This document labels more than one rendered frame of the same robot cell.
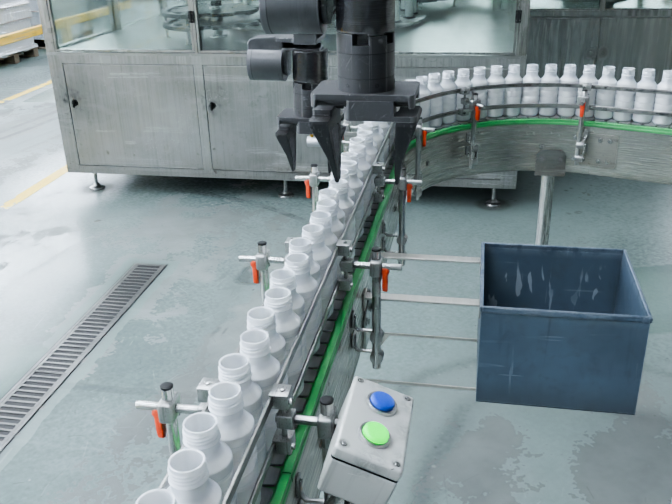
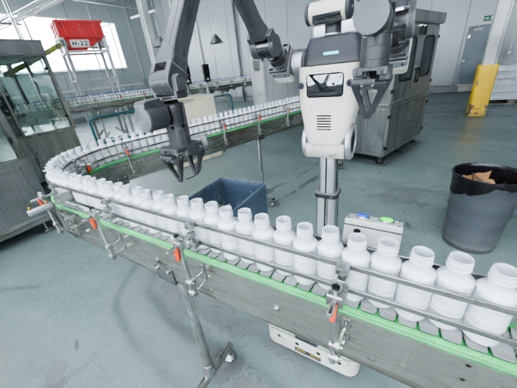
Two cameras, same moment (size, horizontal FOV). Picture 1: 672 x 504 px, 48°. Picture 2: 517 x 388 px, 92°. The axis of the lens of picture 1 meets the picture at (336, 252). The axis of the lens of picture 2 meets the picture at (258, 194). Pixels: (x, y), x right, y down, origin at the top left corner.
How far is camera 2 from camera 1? 1.01 m
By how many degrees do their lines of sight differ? 61
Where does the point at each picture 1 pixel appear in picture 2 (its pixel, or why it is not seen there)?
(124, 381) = not seen: outside the picture
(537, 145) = (113, 175)
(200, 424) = (412, 257)
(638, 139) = (150, 156)
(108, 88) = not seen: outside the picture
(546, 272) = (205, 199)
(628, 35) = (44, 144)
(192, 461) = (449, 262)
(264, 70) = (161, 121)
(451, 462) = (171, 309)
